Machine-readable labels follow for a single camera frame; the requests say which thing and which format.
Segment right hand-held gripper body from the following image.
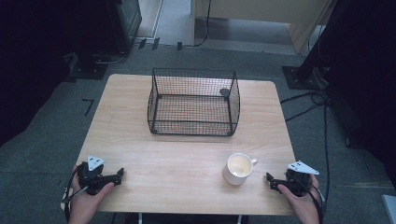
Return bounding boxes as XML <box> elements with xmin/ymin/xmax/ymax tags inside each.
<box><xmin>284</xmin><ymin>160</ymin><xmax>320</xmax><ymax>198</ymax></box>

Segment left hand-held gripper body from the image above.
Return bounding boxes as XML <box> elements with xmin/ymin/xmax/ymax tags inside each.
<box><xmin>76</xmin><ymin>155</ymin><xmax>109</xmax><ymax>197</ymax></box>

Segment white cup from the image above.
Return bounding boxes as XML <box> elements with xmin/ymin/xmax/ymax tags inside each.
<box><xmin>221</xmin><ymin>152</ymin><xmax>259</xmax><ymax>187</ymax></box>

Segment person's right hand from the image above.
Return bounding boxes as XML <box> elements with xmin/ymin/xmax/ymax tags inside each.
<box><xmin>276</xmin><ymin>175</ymin><xmax>322</xmax><ymax>217</ymax></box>

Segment person's left hand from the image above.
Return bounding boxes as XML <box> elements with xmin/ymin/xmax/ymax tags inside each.
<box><xmin>70</xmin><ymin>165</ymin><xmax>115</xmax><ymax>217</ymax></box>

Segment black angled floor tape mark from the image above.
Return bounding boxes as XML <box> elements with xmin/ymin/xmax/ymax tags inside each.
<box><xmin>81</xmin><ymin>98</ymin><xmax>95</xmax><ymax>117</ymax></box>

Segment person's dark pants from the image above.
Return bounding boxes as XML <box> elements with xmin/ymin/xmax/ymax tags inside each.
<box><xmin>124</xmin><ymin>213</ymin><xmax>250</xmax><ymax>224</ymax></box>

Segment white flat object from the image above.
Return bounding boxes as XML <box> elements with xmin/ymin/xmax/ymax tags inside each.
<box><xmin>381</xmin><ymin>193</ymin><xmax>396</xmax><ymax>224</ymax></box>

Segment black curtain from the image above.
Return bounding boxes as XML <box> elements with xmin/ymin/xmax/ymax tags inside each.
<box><xmin>0</xmin><ymin>0</ymin><xmax>110</xmax><ymax>147</ymax></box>
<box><xmin>306</xmin><ymin>0</ymin><xmax>396</xmax><ymax>188</ymax></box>

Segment black equipment cabinet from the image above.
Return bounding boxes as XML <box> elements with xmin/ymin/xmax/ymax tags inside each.
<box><xmin>105</xmin><ymin>0</ymin><xmax>143</xmax><ymax>54</ymax></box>

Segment light wooden cabinet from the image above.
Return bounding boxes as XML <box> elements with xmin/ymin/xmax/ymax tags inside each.
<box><xmin>191</xmin><ymin>0</ymin><xmax>338</xmax><ymax>54</ymax></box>

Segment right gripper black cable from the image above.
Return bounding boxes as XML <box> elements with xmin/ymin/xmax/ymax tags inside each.
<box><xmin>292</xmin><ymin>176</ymin><xmax>327</xmax><ymax>224</ymax></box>

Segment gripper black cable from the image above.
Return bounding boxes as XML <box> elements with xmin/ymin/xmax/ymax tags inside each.
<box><xmin>292</xmin><ymin>176</ymin><xmax>327</xmax><ymax>224</ymax></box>
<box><xmin>63</xmin><ymin>166</ymin><xmax>90</xmax><ymax>224</ymax></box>

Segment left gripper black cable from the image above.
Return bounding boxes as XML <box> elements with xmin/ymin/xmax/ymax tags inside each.
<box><xmin>63</xmin><ymin>166</ymin><xmax>90</xmax><ymax>224</ymax></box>

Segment black floor cable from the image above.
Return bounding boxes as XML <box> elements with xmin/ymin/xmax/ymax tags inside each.
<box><xmin>279</xmin><ymin>89</ymin><xmax>331</xmax><ymax>123</ymax></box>

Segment black wire mesh basket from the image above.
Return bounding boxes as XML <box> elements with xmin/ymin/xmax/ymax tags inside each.
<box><xmin>147</xmin><ymin>67</ymin><xmax>241</xmax><ymax>137</ymax></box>

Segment black stand base plate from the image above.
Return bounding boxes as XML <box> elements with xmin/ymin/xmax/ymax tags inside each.
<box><xmin>67</xmin><ymin>53</ymin><xmax>109</xmax><ymax>80</ymax></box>
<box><xmin>281</xmin><ymin>65</ymin><xmax>330</xmax><ymax>91</ymax></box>

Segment black hanging cable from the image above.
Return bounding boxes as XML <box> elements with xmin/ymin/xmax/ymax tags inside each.
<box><xmin>191</xmin><ymin>0</ymin><xmax>213</xmax><ymax>49</ymax></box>

